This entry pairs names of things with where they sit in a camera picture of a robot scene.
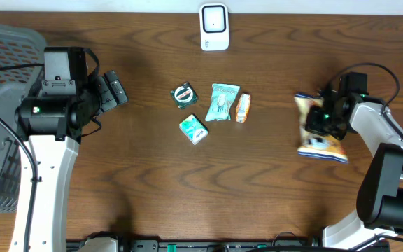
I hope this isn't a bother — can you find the teal candy pouch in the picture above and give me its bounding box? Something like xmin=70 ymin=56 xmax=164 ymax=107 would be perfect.
xmin=205 ymin=83 xmax=240 ymax=121

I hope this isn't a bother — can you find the green white tissue pack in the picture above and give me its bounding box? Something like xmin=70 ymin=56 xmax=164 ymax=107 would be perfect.
xmin=179 ymin=114 xmax=208 ymax=145

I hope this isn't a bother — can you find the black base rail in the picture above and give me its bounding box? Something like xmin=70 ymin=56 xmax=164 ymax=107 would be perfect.
xmin=66 ymin=239 xmax=391 ymax=252

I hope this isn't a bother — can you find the dark green round-logo packet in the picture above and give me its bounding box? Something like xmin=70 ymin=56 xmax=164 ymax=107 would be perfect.
xmin=170 ymin=82 xmax=198 ymax=109

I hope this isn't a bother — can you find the grey plastic shopping basket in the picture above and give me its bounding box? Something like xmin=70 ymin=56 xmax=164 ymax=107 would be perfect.
xmin=0 ymin=24 xmax=46 ymax=213

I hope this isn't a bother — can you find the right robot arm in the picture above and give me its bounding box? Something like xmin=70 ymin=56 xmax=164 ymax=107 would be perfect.
xmin=305 ymin=72 xmax=403 ymax=251

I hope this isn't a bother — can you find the white barcode scanner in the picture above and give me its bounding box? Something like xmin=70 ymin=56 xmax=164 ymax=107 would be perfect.
xmin=199 ymin=3 xmax=229 ymax=51

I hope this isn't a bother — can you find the yellow blue snack bag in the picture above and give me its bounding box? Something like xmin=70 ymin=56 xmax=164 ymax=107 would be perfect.
xmin=294 ymin=92 xmax=348 ymax=164

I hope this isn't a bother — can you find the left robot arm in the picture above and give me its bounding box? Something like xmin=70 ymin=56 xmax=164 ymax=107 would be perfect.
xmin=10 ymin=47 xmax=128 ymax=251

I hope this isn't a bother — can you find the small orange white packet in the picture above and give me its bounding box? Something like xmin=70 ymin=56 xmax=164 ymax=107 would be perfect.
xmin=236 ymin=93 xmax=251 ymax=123

